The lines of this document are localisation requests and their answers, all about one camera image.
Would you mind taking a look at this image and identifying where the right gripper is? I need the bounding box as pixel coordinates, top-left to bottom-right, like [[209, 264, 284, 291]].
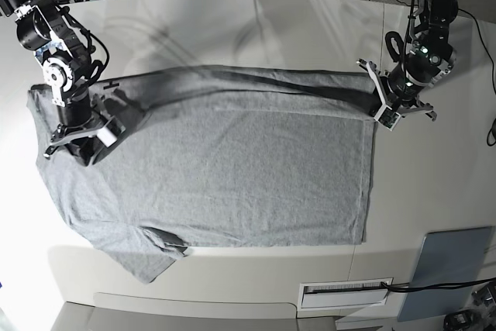
[[43, 95, 113, 167]]

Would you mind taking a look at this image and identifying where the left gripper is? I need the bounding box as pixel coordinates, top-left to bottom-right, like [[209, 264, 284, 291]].
[[356, 58, 437, 122]]

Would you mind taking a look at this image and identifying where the grey T-shirt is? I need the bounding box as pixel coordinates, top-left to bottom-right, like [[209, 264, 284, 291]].
[[36, 66, 375, 283]]

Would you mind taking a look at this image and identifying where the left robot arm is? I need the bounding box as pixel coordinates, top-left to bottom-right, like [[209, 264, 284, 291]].
[[357, 0, 459, 131]]

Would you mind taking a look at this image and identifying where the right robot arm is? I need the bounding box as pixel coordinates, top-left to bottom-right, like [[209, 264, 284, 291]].
[[1, 0, 118, 166]]

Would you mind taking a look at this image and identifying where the grey-blue flat panel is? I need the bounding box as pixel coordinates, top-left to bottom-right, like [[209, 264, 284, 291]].
[[397, 226, 493, 322]]

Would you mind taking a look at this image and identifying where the black device bottom right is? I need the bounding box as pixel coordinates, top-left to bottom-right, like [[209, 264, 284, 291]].
[[443, 310, 477, 331]]

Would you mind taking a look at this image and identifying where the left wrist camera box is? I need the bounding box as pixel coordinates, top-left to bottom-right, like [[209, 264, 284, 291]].
[[374, 105, 401, 131]]

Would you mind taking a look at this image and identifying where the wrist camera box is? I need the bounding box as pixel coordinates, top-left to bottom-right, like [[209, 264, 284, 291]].
[[96, 116, 126, 147], [374, 105, 401, 131]]

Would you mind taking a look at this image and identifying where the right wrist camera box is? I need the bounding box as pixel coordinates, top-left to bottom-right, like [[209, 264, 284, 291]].
[[96, 116, 126, 147]]

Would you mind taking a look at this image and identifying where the black cable right side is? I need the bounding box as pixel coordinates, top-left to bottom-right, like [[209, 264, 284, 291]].
[[367, 0, 496, 95]]

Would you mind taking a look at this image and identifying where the black cable over panel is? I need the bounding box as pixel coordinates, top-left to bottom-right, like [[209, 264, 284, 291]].
[[380, 278, 496, 294]]

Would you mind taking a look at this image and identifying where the white table cable grommet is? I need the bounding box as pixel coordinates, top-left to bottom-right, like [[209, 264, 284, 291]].
[[297, 278, 393, 311]]

